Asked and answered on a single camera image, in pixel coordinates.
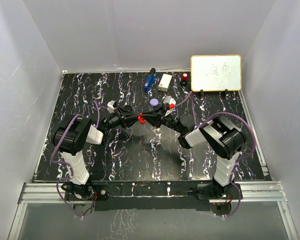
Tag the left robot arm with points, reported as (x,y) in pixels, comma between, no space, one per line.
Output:
(70,137)

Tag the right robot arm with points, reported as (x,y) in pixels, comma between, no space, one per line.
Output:
(224,137)

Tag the blue stapler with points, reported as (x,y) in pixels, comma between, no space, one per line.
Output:
(150,79)

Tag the white whiteboard with wooden frame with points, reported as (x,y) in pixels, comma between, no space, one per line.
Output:
(216,73)

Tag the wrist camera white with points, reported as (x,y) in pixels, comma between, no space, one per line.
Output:
(170,103)
(111,106)

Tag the white and green box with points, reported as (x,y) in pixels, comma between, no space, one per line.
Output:
(164,83)

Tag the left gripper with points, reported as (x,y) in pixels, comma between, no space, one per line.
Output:
(127,118)

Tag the red button device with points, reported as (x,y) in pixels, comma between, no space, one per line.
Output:
(184,79)

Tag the aluminium frame rail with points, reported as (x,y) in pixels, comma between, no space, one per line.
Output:
(112,195)

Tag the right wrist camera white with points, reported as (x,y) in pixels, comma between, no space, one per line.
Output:
(170,103)

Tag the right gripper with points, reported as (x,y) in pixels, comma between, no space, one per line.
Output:
(155,116)

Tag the black earbud charging case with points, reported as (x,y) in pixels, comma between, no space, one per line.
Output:
(128,108)

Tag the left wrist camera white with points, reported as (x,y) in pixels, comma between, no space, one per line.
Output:
(111,106)

